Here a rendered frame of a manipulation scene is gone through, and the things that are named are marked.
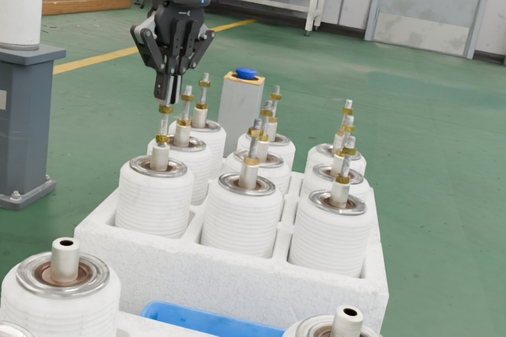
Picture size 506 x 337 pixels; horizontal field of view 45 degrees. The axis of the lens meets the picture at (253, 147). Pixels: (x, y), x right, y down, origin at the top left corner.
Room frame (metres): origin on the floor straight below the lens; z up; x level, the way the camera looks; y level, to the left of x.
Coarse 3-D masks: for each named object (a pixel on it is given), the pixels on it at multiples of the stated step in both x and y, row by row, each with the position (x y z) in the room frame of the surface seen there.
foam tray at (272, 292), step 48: (288, 192) 0.94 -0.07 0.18; (96, 240) 0.68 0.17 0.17; (144, 240) 0.69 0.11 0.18; (192, 240) 0.71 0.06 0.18; (288, 240) 0.76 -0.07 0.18; (144, 288) 0.68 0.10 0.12; (192, 288) 0.67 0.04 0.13; (240, 288) 0.67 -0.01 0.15; (288, 288) 0.66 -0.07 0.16; (336, 288) 0.66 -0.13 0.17; (384, 288) 0.67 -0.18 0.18
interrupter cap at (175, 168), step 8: (136, 160) 0.76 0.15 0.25; (144, 160) 0.77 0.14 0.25; (168, 160) 0.78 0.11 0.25; (176, 160) 0.79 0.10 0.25; (136, 168) 0.73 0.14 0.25; (144, 168) 0.73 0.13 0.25; (168, 168) 0.76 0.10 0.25; (176, 168) 0.76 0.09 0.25; (184, 168) 0.76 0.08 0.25; (152, 176) 0.72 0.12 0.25; (160, 176) 0.72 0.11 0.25; (168, 176) 0.72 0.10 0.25; (176, 176) 0.73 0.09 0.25
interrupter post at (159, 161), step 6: (156, 144) 0.76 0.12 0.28; (156, 150) 0.75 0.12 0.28; (162, 150) 0.75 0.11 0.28; (168, 150) 0.75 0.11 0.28; (156, 156) 0.75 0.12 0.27; (162, 156) 0.75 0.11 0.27; (168, 156) 0.76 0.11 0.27; (156, 162) 0.75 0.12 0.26; (162, 162) 0.75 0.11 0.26; (156, 168) 0.75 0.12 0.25; (162, 168) 0.75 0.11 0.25
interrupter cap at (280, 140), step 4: (248, 136) 0.96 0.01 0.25; (276, 136) 1.00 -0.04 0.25; (280, 136) 1.00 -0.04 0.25; (284, 136) 1.00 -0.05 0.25; (276, 140) 0.98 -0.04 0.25; (280, 140) 0.98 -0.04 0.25; (284, 140) 0.98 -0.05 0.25; (288, 140) 0.98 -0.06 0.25; (272, 144) 0.94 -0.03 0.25; (276, 144) 0.95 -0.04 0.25; (280, 144) 0.95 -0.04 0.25; (284, 144) 0.96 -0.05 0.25; (288, 144) 0.97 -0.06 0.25
